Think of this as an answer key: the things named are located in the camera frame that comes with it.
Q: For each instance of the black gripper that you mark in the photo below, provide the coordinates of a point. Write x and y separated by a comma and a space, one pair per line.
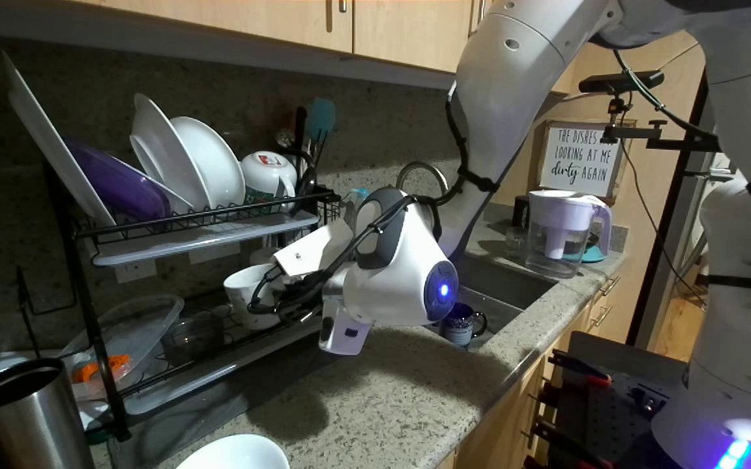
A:
318, 292

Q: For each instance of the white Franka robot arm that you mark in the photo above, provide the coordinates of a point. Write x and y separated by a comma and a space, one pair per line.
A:
403, 277

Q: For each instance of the blue dish soap bottle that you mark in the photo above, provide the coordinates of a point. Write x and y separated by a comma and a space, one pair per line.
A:
358, 193

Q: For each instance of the gray drying mat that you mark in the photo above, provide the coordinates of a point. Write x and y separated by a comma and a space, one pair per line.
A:
158, 434

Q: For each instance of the black mug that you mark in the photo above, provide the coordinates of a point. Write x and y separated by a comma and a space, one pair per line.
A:
465, 330

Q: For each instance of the black tool rack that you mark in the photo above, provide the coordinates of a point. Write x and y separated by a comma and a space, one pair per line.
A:
601, 407

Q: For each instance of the dark glass bowl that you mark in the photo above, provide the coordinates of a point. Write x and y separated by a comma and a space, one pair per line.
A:
194, 339

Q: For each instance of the clear plastic food container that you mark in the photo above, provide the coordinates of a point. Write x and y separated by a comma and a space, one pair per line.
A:
130, 334

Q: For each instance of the white deep plate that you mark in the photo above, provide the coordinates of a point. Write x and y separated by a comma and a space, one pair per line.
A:
215, 159

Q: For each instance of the black spatula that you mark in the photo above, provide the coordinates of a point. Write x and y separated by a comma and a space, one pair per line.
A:
297, 139

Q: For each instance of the white dinner plate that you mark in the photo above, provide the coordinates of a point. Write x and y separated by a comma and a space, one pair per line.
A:
163, 146

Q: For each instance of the teal spatula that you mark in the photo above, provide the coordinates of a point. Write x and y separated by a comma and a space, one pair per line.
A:
322, 119

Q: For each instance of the purple plate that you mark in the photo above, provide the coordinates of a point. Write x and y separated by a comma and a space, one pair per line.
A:
118, 186

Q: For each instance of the stainless steel sink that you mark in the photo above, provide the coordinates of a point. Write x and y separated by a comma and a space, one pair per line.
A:
514, 287

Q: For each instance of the large white plate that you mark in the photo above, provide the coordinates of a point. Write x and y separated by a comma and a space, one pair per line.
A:
52, 146

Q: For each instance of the stainless steel tumbler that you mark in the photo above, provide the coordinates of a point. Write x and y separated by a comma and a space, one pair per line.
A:
31, 425

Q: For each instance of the white water filter pitcher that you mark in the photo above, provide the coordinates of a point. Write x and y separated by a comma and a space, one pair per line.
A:
558, 223

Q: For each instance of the teal cloth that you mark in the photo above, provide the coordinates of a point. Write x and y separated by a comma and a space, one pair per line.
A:
588, 257

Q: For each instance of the white framed text sign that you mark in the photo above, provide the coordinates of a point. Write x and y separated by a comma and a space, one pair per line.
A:
579, 159

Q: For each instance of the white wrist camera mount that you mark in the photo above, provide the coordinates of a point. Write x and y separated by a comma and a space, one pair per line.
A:
300, 252

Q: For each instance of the wooden wall cabinets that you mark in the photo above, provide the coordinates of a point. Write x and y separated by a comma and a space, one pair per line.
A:
305, 28

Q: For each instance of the black camera stand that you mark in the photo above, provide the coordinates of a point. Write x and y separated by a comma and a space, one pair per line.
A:
678, 199

